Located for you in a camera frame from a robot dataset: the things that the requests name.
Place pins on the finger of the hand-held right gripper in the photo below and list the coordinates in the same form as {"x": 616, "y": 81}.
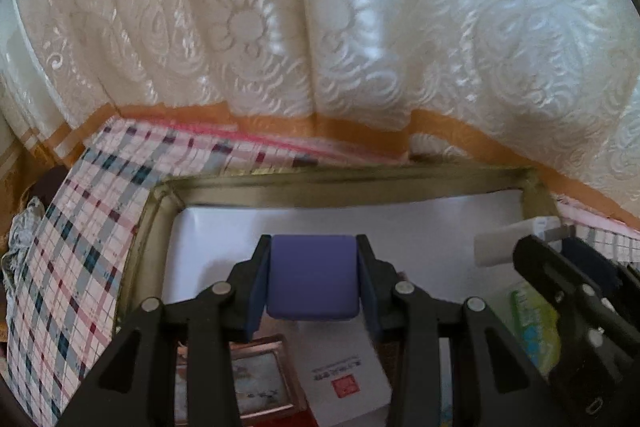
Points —
{"x": 555, "y": 272}
{"x": 595, "y": 264}

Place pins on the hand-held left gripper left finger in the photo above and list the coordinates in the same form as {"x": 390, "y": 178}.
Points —
{"x": 257, "y": 302}

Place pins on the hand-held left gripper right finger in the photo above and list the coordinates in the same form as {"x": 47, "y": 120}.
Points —
{"x": 370, "y": 302}

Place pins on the white charger plug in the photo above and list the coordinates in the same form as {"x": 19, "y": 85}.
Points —
{"x": 500, "y": 247}

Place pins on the purple box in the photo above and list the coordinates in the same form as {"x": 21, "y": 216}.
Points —
{"x": 312, "y": 277}

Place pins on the green building block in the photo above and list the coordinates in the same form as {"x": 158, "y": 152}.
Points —
{"x": 535, "y": 332}

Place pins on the white box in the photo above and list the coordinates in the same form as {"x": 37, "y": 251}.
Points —
{"x": 340, "y": 367}

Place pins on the pink box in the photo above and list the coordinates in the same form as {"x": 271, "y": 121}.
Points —
{"x": 260, "y": 382}

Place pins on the gold rectangular tin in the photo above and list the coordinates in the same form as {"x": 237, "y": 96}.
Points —
{"x": 350, "y": 192}

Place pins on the white paper sheet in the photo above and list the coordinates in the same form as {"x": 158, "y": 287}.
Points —
{"x": 400, "y": 222}

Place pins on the plaid tablecloth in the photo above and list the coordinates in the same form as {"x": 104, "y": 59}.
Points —
{"x": 75, "y": 257}

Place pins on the grey lace cloth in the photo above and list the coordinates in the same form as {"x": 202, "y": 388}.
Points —
{"x": 20, "y": 237}

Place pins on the cream lace curtain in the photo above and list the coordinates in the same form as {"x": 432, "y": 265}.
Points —
{"x": 325, "y": 32}

